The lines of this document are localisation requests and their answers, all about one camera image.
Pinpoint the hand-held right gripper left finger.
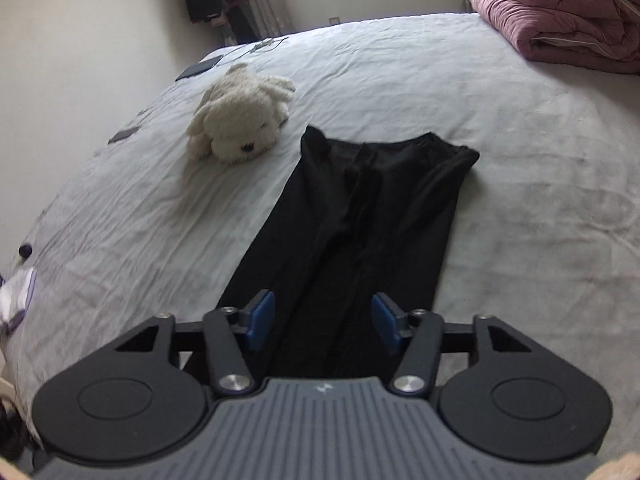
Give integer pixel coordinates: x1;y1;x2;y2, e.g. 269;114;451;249
112;289;277;397

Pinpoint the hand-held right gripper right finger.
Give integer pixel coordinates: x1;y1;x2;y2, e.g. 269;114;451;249
371;292;542;397

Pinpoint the black T-shirt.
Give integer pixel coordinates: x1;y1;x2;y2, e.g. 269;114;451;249
215;126;481;378

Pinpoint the grey bed sheet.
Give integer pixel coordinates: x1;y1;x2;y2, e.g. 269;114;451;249
0;12;640;461

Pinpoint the white plush dog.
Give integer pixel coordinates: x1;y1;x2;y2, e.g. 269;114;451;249
186;64;297;163

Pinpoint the white and purple cloth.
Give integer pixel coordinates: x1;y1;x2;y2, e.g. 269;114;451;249
0;267;38;333

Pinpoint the black tablet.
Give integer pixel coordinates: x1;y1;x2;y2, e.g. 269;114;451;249
175;55;223;82

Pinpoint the pink folded quilt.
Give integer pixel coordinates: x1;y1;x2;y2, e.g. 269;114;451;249
469;0;640;75

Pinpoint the thin charging cable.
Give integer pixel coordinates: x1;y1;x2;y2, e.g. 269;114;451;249
220;35;291;59

